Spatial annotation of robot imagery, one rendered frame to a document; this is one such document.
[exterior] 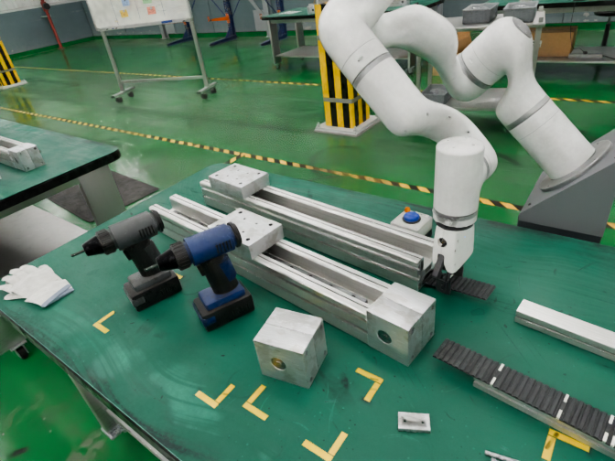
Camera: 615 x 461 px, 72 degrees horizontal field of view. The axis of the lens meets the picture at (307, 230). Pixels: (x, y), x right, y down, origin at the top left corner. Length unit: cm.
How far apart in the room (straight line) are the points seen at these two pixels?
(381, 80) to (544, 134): 54
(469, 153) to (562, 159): 49
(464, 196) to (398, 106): 20
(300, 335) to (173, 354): 30
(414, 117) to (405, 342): 41
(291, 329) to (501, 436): 38
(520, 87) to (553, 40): 442
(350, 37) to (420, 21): 27
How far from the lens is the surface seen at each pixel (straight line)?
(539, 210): 125
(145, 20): 652
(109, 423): 178
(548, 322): 94
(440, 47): 113
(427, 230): 115
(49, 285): 132
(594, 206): 123
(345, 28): 87
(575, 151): 126
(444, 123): 89
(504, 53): 120
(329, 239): 108
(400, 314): 81
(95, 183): 233
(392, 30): 108
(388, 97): 83
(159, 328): 104
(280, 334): 79
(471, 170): 81
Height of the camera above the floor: 144
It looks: 32 degrees down
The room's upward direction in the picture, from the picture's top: 8 degrees counter-clockwise
